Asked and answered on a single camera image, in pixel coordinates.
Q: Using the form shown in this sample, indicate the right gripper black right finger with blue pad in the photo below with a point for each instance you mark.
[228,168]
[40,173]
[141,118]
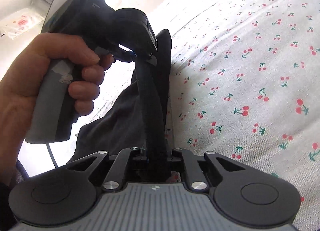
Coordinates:
[185,163]

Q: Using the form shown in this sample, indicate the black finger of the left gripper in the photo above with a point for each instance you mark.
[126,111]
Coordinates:
[127,55]

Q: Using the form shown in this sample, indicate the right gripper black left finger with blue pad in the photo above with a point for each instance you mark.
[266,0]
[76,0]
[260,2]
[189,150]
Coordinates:
[128,166]

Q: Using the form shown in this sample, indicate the black pants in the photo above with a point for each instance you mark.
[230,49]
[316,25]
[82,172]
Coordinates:
[138,115]

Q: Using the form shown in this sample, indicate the person left hand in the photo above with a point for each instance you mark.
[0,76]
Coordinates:
[20,87]

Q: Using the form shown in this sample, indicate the white bag red print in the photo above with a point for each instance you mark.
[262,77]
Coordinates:
[19,22]

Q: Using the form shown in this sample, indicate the cherry print bed sheet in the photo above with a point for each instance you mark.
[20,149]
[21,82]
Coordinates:
[244,82]

